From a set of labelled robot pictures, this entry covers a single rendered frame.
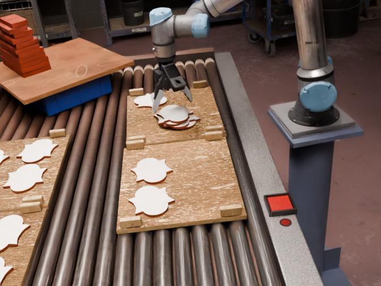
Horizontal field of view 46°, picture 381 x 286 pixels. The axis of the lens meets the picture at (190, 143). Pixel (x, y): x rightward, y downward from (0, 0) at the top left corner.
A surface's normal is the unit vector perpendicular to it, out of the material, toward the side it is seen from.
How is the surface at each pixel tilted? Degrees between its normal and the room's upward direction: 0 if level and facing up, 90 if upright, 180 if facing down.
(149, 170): 0
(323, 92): 96
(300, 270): 0
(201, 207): 0
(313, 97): 96
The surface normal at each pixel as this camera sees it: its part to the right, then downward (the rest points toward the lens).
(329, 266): 0.19, 0.50
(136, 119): -0.09, -0.84
